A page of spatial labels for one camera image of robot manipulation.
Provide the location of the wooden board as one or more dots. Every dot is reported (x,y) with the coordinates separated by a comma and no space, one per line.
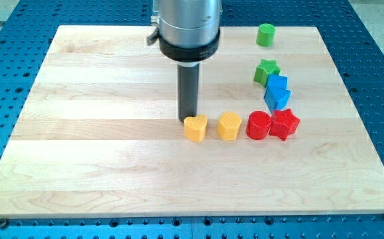
(99,134)

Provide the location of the left board clamp bolt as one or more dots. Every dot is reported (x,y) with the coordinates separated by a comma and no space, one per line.
(4,223)

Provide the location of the yellow heart block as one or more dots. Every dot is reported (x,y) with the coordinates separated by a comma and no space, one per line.
(195,127)

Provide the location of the yellow hexagon block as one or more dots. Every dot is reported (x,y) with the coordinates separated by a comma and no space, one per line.
(228,126)

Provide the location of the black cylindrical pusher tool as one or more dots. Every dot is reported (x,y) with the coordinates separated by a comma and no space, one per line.
(188,81)

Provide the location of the red cylinder block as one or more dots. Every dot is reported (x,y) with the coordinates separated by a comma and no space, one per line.
(258,125)

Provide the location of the blue triangular block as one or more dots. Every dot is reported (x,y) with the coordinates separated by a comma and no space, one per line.
(276,98)

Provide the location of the green star block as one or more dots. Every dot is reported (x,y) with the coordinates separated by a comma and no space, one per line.
(264,70)

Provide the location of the red star block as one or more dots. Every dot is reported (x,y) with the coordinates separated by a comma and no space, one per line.
(283,124)

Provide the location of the blue cube block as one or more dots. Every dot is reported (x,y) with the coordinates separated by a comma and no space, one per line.
(277,81)

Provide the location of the green cylinder block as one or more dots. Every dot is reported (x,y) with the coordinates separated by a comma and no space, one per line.
(265,34)

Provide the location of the blue perforated metal table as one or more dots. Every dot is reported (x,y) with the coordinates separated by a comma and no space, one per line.
(28,31)

